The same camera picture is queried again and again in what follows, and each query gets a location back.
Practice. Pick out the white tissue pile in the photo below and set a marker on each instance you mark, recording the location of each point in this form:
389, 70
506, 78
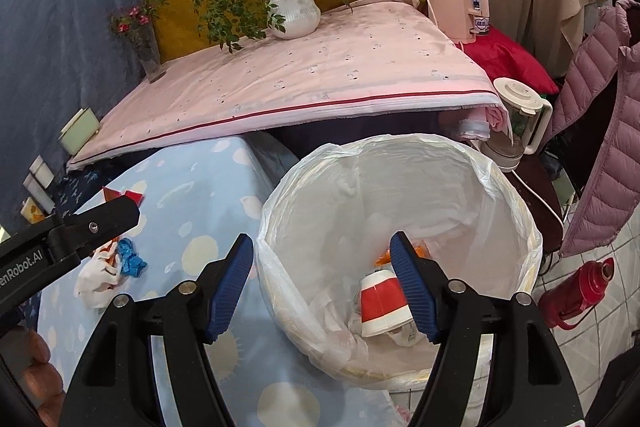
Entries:
99, 280

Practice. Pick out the glass vase with flowers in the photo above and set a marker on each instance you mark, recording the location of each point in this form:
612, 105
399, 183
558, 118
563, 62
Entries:
135, 25

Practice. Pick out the white blender jug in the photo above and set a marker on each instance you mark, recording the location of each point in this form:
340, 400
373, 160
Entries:
529, 116

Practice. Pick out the white jar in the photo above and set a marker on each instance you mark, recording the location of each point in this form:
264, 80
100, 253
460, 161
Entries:
41, 171

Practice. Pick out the orange print cup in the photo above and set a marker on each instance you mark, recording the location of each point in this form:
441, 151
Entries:
31, 212

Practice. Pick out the red thermos flask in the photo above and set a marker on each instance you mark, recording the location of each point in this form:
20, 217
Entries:
582, 291

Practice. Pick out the light blue patterned tablecloth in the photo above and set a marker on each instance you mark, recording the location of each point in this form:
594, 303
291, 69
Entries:
197, 199

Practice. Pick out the red white paper cup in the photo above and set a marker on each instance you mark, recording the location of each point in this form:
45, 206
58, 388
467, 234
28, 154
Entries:
383, 305

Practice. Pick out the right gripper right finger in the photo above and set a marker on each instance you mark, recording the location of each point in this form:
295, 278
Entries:
420, 281

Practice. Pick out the dark blue patterned cloth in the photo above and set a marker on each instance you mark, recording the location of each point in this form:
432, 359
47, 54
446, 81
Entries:
77, 187

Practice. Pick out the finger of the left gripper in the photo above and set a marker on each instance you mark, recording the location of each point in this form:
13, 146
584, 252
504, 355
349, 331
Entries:
97, 226

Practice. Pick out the pink bed cover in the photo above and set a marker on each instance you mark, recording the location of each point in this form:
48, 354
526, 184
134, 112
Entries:
373, 57

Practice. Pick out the red envelope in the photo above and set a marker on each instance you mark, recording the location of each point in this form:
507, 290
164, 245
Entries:
109, 194

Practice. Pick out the orange snack wrapper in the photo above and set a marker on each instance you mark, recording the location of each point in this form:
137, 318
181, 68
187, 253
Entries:
420, 249

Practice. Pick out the person's hand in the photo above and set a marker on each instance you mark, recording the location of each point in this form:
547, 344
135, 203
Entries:
43, 381

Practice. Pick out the pink puffer jacket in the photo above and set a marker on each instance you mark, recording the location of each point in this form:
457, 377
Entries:
594, 129

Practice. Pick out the green tissue box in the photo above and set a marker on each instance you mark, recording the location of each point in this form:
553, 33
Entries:
79, 130

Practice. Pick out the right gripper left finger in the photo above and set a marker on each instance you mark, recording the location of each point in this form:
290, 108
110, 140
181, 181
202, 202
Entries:
228, 284

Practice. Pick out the white lined trash bin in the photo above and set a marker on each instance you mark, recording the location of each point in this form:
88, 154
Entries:
365, 248

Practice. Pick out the blue wrapper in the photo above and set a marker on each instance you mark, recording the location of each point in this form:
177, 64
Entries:
131, 264

